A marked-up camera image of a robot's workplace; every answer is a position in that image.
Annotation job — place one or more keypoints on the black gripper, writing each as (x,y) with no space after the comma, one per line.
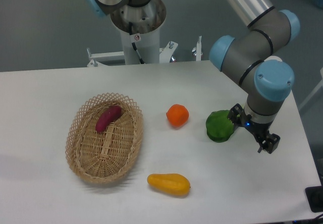
(257,125)

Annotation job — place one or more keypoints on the purple sweet potato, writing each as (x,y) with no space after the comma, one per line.
(110,115)

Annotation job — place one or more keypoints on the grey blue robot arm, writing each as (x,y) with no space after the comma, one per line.
(246,61)

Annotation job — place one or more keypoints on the oval wicker basket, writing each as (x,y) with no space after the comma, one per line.
(106,157)

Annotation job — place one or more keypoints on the green bok choy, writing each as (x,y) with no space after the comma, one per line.
(218,127)

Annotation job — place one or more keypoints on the black device at table edge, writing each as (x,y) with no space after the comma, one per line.
(314,197)

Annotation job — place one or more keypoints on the orange tangerine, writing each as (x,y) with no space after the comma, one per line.
(177,115)

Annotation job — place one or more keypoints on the yellow papaya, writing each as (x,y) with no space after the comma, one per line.
(172,184)

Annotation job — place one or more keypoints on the white frame right edge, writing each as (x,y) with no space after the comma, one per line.
(312,94)

